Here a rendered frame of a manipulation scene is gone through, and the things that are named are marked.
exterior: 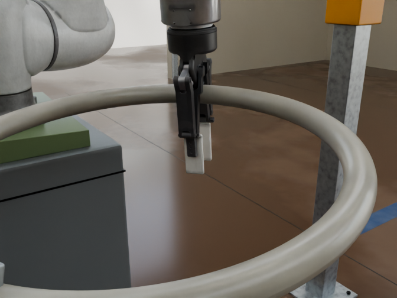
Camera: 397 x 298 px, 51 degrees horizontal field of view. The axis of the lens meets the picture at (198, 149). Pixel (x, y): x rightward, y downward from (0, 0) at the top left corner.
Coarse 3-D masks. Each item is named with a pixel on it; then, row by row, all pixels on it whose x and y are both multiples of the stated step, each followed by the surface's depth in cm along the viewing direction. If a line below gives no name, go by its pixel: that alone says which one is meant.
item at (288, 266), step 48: (96, 96) 65; (144, 96) 66; (240, 96) 62; (336, 144) 46; (336, 240) 30; (0, 288) 26; (144, 288) 26; (192, 288) 26; (240, 288) 26; (288, 288) 27
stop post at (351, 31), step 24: (336, 0) 124; (360, 0) 118; (384, 0) 124; (336, 24) 128; (360, 24) 121; (336, 48) 129; (360, 48) 127; (336, 72) 131; (360, 72) 130; (336, 96) 133; (360, 96) 134; (336, 168) 139; (336, 192) 142; (336, 264) 156; (312, 288) 160; (336, 288) 164
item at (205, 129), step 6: (204, 126) 71; (204, 132) 72; (210, 132) 72; (204, 138) 72; (210, 138) 72; (204, 144) 73; (210, 144) 73; (204, 150) 73; (210, 150) 73; (204, 156) 74; (210, 156) 74
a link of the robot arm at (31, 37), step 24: (0, 0) 76; (24, 0) 81; (0, 24) 77; (24, 24) 81; (48, 24) 86; (0, 48) 78; (24, 48) 82; (48, 48) 87; (0, 72) 79; (24, 72) 84
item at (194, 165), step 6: (198, 138) 67; (186, 144) 68; (198, 144) 67; (186, 150) 68; (198, 150) 68; (186, 156) 69; (198, 156) 68; (186, 162) 69; (192, 162) 69; (198, 162) 69; (186, 168) 70; (192, 168) 69; (198, 168) 69
